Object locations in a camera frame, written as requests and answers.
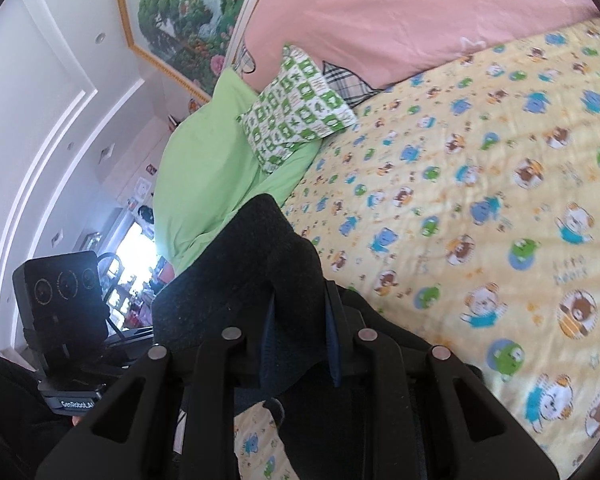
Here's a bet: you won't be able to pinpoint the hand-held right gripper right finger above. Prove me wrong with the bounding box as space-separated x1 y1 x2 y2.
322 280 561 480

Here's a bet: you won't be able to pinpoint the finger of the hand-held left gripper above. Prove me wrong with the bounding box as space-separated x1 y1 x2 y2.
102 326 155 349

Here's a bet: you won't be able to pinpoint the black pants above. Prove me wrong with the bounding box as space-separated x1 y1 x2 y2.
151 194 377 480

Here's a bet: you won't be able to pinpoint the framed landscape painting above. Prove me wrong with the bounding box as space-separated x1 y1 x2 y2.
111 0 282 104

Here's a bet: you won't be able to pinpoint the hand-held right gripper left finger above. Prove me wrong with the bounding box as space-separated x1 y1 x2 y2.
35 327 264 480

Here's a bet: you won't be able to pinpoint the yellow cartoon printed bed sheet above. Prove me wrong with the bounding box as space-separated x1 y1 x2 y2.
232 17 600 480

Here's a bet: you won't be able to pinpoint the light green blanket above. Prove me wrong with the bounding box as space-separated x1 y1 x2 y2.
152 67 324 274

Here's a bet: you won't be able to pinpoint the green white checked pillow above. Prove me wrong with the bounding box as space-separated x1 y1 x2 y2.
236 45 359 175

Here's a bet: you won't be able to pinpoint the pink duvet with plaid hearts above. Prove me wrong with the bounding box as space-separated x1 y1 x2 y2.
228 0 600 107

